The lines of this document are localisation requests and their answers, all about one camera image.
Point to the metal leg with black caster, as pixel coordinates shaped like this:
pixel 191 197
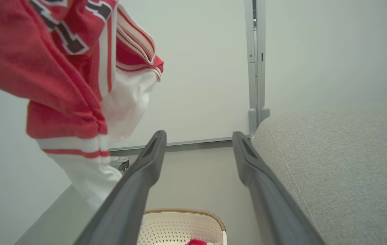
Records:
pixel 122 165

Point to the grey partition post with feet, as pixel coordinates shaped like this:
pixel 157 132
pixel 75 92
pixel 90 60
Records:
pixel 253 85

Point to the red garment with white stripe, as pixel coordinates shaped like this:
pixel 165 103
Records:
pixel 196 242

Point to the red jersey with dark print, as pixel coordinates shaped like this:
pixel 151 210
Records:
pixel 43 68

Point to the white perforated laundry basket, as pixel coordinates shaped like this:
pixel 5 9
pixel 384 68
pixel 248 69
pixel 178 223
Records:
pixel 179 226

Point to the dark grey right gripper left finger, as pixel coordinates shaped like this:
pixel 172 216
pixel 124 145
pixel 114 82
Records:
pixel 135 190

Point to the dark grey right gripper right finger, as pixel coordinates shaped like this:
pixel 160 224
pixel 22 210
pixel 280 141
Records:
pixel 264 197

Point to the grey fabric sofa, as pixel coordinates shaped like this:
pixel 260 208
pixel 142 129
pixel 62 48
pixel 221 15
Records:
pixel 350 170

